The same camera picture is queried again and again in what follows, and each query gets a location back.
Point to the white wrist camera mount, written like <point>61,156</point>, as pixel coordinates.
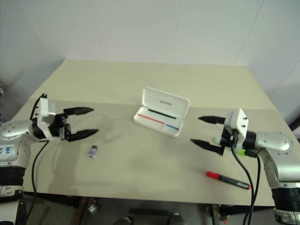
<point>239,123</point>
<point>44,110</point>

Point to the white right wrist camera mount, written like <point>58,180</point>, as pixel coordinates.
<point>239,123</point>

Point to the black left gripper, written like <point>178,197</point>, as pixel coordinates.
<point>57,127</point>

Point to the white plastic pencil case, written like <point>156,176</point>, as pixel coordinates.
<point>161,112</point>

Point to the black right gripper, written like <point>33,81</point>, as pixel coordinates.
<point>227,137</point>

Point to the black marker with red cap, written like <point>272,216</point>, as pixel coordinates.
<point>228,180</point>

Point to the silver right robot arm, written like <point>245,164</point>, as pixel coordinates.
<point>274,141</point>

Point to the small blue white eraser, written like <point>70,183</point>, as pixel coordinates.
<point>92,151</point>

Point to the silver metal fitting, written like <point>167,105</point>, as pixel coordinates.
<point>92,208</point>

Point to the dark rounded shape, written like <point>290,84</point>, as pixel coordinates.
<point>123,221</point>
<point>176,218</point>

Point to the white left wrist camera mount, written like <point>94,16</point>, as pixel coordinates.
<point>44,110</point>

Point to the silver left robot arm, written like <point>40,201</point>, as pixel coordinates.
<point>14,130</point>

